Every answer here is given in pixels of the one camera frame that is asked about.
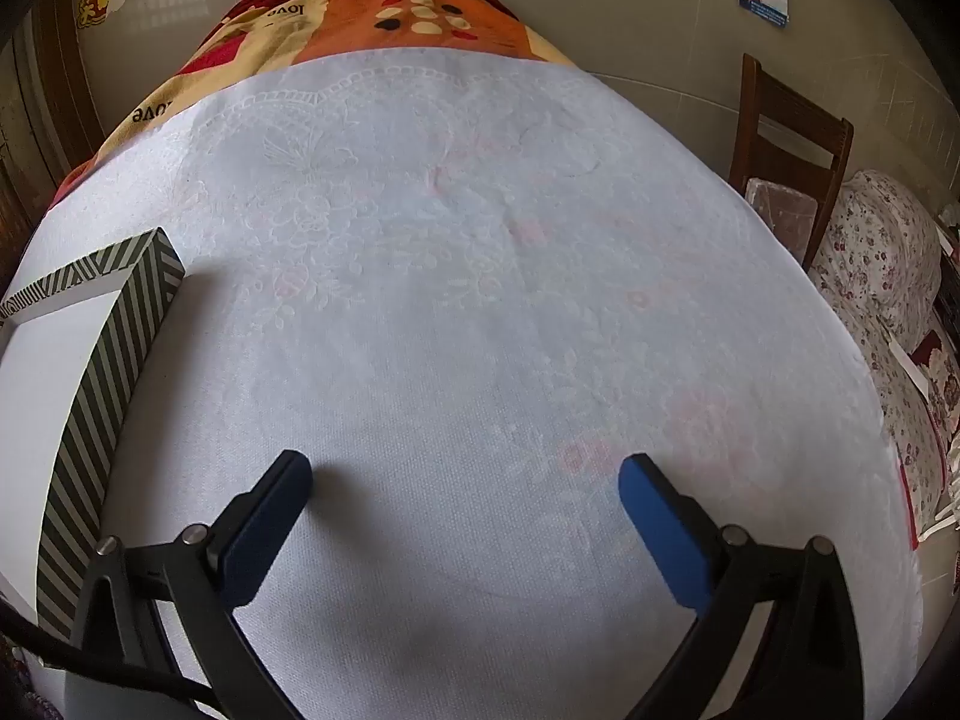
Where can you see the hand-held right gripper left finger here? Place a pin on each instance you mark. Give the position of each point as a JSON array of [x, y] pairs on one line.
[[262, 532]]

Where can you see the pink plastic bag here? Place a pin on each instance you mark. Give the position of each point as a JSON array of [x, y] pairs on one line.
[[780, 206]]

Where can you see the striped cardboard box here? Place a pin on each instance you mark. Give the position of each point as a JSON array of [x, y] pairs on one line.
[[112, 390]]

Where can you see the orange printed blanket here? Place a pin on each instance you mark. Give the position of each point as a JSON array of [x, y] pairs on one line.
[[337, 30]]

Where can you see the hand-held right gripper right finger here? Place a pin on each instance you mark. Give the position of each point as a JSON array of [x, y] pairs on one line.
[[667, 532]]

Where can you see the floral bedding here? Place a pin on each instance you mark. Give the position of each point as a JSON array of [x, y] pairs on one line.
[[877, 240]]

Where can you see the brown wooden chair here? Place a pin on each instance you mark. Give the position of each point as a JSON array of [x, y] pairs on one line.
[[787, 120]]

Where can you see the dark wooden door frame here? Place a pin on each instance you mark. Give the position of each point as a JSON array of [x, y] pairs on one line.
[[64, 90]]

